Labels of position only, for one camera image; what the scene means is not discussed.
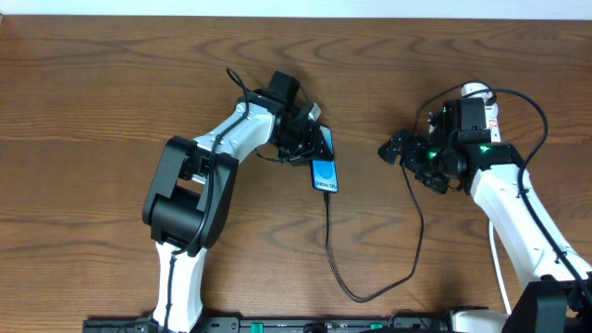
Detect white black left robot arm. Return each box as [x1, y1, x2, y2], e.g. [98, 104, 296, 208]
[82, 68, 334, 332]

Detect black USB charging cable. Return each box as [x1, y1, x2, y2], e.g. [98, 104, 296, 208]
[322, 79, 499, 304]

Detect white power strip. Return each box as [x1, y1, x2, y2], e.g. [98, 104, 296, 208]
[461, 81, 501, 142]

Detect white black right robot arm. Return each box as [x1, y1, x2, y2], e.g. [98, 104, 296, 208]
[378, 92, 591, 332]

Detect blue Galaxy smartphone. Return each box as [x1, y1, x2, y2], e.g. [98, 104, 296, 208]
[311, 126, 339, 193]

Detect white power strip cord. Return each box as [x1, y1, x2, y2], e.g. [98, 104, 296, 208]
[488, 220, 512, 315]

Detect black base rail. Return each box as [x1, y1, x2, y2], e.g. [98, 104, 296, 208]
[81, 314, 451, 333]

